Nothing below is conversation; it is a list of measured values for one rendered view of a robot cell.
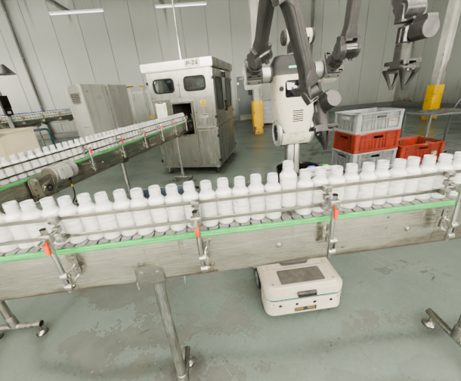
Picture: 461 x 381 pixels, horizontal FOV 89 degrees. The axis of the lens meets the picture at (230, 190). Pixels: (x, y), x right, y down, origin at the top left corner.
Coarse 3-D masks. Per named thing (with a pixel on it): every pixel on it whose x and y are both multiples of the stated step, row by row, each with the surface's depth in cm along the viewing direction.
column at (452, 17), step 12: (456, 0) 685; (456, 12) 696; (444, 24) 713; (456, 24) 700; (444, 36) 717; (444, 48) 721; (444, 60) 745; (432, 72) 768; (444, 72) 750; (432, 84) 772
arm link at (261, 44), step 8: (264, 0) 85; (264, 8) 87; (272, 8) 88; (264, 16) 90; (272, 16) 92; (256, 24) 97; (264, 24) 93; (256, 32) 100; (264, 32) 97; (256, 40) 103; (264, 40) 101; (256, 48) 106; (264, 48) 106; (248, 56) 112; (256, 56) 108; (272, 56) 113; (256, 64) 111
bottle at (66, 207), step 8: (64, 200) 75; (72, 200) 78; (64, 208) 76; (72, 208) 77; (64, 224) 77; (72, 224) 77; (80, 224) 79; (72, 232) 78; (80, 232) 79; (72, 240) 79; (80, 240) 80
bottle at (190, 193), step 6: (186, 186) 78; (192, 186) 78; (186, 192) 79; (192, 192) 79; (186, 198) 79; (192, 198) 79; (198, 198) 80; (186, 210) 81; (192, 210) 80; (186, 216) 82
